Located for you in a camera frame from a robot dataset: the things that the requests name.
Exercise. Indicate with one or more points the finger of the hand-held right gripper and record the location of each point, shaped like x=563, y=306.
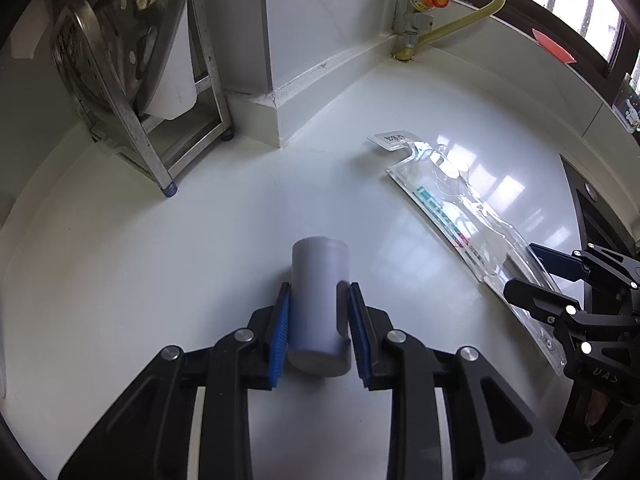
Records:
x=540, y=302
x=555, y=262

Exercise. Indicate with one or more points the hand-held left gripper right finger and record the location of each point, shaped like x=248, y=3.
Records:
x=359, y=340

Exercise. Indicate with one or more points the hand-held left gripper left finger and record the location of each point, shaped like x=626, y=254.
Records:
x=280, y=340

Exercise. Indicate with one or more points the white paper tube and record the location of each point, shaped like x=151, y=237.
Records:
x=320, y=305

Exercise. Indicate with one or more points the clear blister package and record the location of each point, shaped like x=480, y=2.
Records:
x=450, y=210

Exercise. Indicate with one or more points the black kitchen sink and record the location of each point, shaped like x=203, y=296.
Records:
x=595, y=210

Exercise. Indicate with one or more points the glass mug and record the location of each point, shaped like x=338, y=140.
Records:
x=631, y=105

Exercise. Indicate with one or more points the dark framed window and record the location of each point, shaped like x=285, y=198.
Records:
x=615, y=55

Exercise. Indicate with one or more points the small pink dish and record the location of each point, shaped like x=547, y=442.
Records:
x=552, y=45

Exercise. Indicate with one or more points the metal dish rack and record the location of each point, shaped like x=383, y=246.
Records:
x=150, y=160

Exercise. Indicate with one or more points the white cutting board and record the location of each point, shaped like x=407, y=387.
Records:
x=172, y=60

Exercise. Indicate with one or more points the stainless steel tray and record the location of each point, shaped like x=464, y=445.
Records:
x=82, y=60

